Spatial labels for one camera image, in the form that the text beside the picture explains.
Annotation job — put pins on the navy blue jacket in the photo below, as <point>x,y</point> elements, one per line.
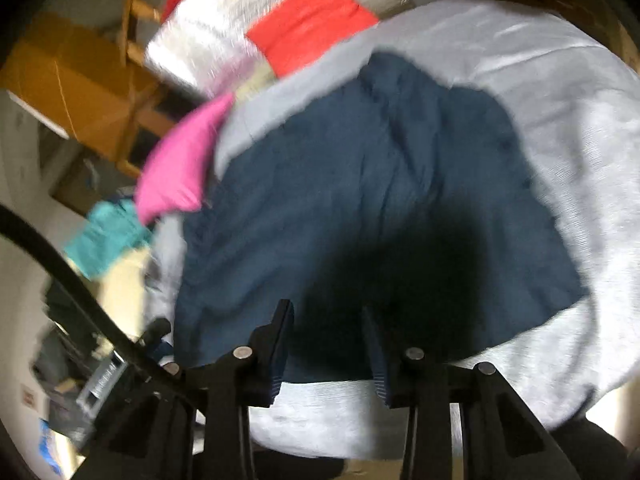
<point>380,200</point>

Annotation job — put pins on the light grey blanket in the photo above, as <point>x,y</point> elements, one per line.
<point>565,125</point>

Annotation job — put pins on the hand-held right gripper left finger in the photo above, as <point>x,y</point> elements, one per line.
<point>279,355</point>

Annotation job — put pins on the yellow cardboard box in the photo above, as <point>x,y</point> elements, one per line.
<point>70,80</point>

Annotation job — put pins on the wooden chair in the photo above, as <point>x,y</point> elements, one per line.
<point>137,60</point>

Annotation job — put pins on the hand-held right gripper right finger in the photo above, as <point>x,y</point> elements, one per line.
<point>376,360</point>

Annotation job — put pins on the orange-red folded cloth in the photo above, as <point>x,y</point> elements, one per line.
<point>310,20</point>

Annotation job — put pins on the silver foil mat roll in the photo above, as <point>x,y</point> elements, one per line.
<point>215,40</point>

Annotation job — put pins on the teal cloth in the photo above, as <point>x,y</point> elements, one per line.
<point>105,240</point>

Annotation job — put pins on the pink cloth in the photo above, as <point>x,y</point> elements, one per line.
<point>180,165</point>

